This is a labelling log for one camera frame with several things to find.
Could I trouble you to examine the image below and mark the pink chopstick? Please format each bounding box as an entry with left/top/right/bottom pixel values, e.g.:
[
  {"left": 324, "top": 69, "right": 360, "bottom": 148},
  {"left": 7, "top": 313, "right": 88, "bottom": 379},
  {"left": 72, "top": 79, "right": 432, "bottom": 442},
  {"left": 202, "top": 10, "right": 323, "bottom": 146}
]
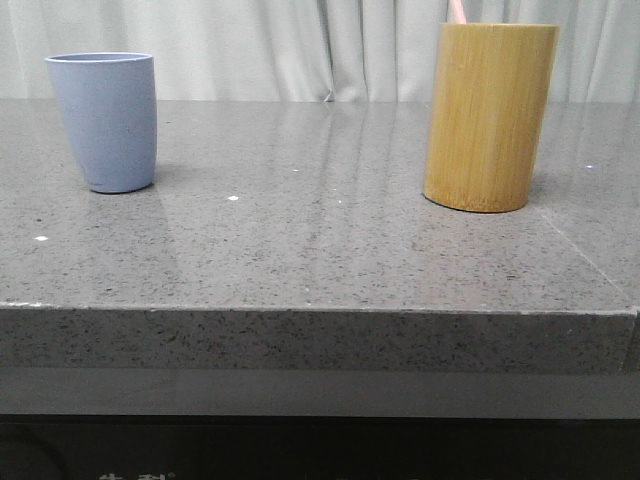
[{"left": 448, "top": 0, "right": 467, "bottom": 24}]

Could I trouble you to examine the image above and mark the bamboo cylinder holder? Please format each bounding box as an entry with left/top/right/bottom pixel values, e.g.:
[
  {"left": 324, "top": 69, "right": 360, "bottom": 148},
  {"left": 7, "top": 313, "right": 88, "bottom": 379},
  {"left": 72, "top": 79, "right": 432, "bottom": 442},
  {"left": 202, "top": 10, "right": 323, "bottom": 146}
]
[{"left": 423, "top": 23, "right": 559, "bottom": 213}]

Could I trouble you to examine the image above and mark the blue plastic cup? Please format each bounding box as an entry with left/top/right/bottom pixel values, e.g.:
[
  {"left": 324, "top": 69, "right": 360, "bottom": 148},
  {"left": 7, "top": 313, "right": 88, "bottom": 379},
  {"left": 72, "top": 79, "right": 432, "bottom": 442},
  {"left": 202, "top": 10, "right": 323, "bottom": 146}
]
[{"left": 45, "top": 52, "right": 157, "bottom": 194}]

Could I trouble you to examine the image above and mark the white pleated curtain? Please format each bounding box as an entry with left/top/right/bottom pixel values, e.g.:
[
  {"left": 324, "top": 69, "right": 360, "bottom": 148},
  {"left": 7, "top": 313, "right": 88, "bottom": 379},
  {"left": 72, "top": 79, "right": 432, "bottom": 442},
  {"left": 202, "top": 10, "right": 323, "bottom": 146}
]
[{"left": 1, "top": 1, "right": 639, "bottom": 103}]

